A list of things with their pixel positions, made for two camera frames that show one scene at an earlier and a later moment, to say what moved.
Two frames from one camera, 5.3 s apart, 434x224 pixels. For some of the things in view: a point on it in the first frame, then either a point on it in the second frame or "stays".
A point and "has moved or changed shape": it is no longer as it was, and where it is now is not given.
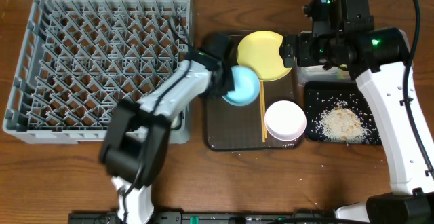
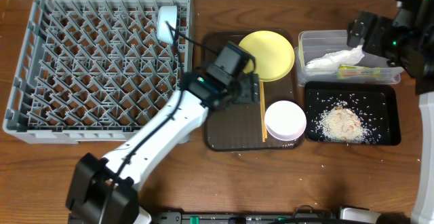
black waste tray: x=320 y=96 stays
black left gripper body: x=223 y=78 → x=253 y=87
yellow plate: x=260 y=50 stays
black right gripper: x=302 y=43 → x=380 y=26
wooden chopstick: x=262 y=102 stays
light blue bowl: x=247 y=86 has moved or changed shape
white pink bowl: x=285 y=120 stays
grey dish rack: x=81 y=57 stays
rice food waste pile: x=340 y=123 stays
